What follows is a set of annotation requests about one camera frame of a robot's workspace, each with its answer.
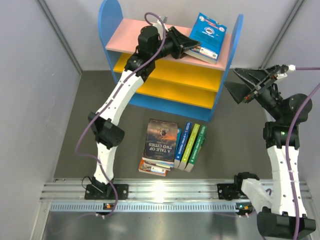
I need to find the dark blue spine treehouse book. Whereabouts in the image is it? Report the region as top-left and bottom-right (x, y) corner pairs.
(174, 121), (192, 169)

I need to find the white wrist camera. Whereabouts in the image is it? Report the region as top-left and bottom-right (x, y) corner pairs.
(276, 64), (296, 80)
(152, 15), (168, 31)

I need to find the orange bottom stack book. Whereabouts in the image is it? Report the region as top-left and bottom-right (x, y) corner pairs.
(138, 159), (167, 177)

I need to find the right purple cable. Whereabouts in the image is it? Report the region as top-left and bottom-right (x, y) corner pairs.
(237, 65), (320, 240)

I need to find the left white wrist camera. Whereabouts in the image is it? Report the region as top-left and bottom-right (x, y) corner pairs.
(152, 15), (168, 31)

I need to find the light blue cover treehouse book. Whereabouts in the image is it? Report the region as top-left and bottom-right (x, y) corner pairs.
(186, 12), (227, 64)

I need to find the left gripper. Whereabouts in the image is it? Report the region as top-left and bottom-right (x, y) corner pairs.
(150, 25), (200, 61)

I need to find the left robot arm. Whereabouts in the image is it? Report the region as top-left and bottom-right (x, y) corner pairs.
(85, 25), (201, 200)

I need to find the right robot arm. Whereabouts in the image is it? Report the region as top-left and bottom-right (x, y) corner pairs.
(225, 64), (316, 240)

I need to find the purple cable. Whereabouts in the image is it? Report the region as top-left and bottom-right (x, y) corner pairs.
(75, 11), (167, 220)
(237, 65), (320, 240)

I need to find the light blue book under stack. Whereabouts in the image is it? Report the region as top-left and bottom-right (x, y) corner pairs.
(143, 127), (181, 168)

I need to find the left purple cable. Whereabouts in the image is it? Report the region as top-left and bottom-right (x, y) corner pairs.
(75, 11), (167, 220)

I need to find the lime green spine treehouse book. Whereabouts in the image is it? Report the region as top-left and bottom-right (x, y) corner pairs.
(178, 123), (200, 171)

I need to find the blue pink yellow bookshelf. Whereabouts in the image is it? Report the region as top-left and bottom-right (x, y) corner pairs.
(97, 0), (244, 122)

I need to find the aluminium mounting rail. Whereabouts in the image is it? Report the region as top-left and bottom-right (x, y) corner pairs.
(40, 178), (250, 213)

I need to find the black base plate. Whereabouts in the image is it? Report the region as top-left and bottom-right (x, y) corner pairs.
(84, 184), (129, 200)
(217, 183), (248, 201)

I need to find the Tale of Two Cities book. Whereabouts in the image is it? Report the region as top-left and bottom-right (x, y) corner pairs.
(142, 118), (178, 167)

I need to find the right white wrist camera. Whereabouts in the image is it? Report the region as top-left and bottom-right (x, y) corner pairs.
(276, 64), (296, 80)

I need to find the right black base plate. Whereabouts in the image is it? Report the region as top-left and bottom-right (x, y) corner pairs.
(217, 183), (248, 201)

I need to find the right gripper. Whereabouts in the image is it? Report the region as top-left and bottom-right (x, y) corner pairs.
(223, 64), (283, 121)

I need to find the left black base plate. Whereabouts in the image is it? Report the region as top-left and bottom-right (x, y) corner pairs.
(84, 184), (129, 200)

